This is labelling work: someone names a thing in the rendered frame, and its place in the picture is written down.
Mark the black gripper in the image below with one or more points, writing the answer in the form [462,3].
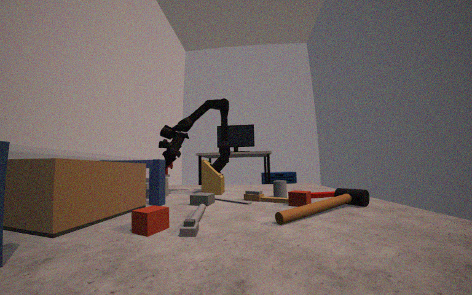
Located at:
[171,153]

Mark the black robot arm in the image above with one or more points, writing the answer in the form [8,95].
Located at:
[185,124]

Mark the black-headed mallet with wooden handle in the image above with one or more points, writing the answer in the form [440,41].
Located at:
[357,197]

